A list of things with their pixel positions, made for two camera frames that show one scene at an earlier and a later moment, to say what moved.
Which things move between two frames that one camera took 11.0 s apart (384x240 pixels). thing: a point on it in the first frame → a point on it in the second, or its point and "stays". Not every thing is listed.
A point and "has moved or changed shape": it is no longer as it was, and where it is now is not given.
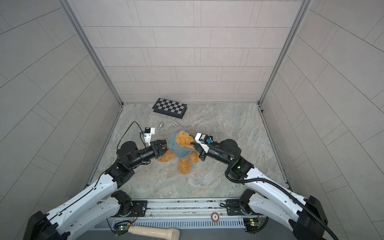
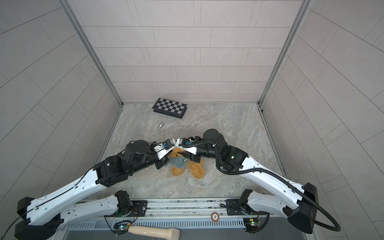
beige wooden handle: x=172 y=233 stays
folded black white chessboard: x=170 y=107 stays
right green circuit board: x=252 y=224 stays
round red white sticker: x=215 y=216 stays
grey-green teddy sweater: x=181 y=152 → x=179 y=162
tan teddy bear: x=183 y=139 has moved or changed shape
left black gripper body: x=156 y=153 → x=159 y=164
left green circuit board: x=121 y=228 stays
